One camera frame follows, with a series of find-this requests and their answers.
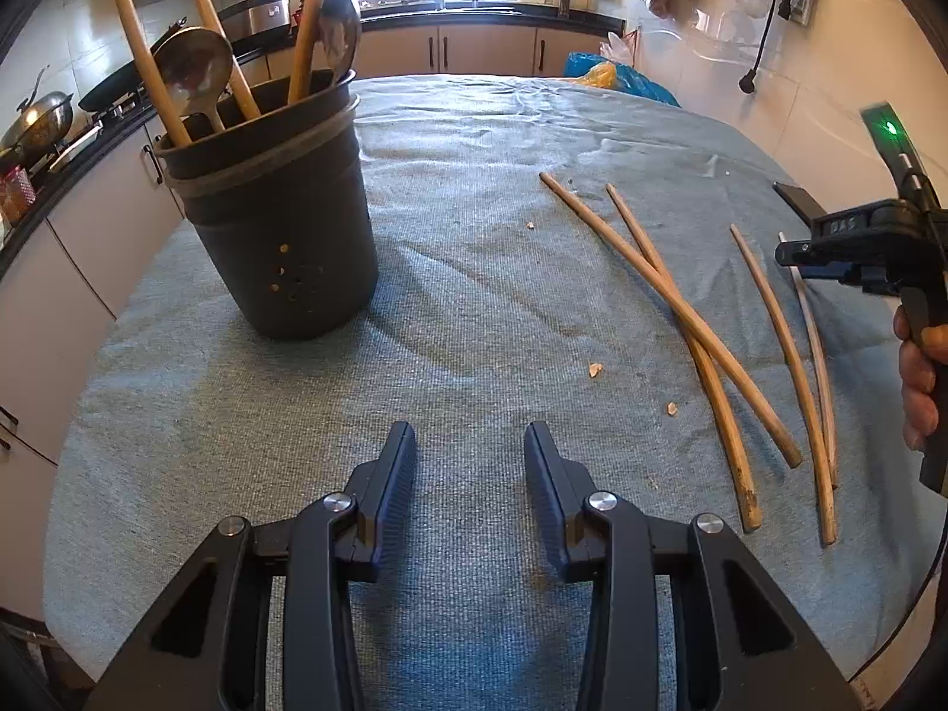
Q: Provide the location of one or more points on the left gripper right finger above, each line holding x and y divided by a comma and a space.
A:
738, 641

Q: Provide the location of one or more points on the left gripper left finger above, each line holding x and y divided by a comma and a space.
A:
203, 642

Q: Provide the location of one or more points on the dark utensil holder cup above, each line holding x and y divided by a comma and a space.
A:
280, 206

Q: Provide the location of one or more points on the steel spoon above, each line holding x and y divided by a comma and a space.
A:
340, 29
195, 65

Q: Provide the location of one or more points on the person right hand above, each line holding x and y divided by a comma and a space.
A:
917, 367

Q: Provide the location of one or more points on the black smartphone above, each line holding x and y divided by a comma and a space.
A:
800, 201

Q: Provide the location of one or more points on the blue table cloth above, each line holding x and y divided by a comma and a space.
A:
495, 307

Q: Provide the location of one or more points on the blue plastic bag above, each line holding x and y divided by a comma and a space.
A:
630, 80

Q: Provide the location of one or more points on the yellow plastic bag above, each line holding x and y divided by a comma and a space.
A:
602, 75

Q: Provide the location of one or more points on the red jar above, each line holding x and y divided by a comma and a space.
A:
18, 196

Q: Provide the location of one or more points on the black wok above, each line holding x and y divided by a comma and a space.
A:
117, 85

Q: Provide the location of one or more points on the steel pot with lid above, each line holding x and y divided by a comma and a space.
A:
42, 122

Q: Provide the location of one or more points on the rice cooker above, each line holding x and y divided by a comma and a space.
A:
252, 18

